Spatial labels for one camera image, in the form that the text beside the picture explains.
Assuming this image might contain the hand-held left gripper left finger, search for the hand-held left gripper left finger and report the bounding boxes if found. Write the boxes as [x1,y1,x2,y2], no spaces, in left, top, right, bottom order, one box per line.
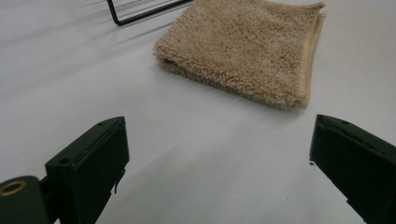
[45,116,131,224]

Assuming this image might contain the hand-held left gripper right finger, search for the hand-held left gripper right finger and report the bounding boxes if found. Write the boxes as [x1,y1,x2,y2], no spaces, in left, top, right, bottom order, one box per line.
[309,114,396,224]

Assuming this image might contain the black wire rack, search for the black wire rack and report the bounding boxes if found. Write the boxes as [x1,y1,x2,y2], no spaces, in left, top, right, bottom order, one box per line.
[106,0,194,27]

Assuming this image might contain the beige terry towel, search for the beige terry towel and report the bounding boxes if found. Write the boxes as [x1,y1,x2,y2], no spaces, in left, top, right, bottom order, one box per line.
[152,0,327,111]

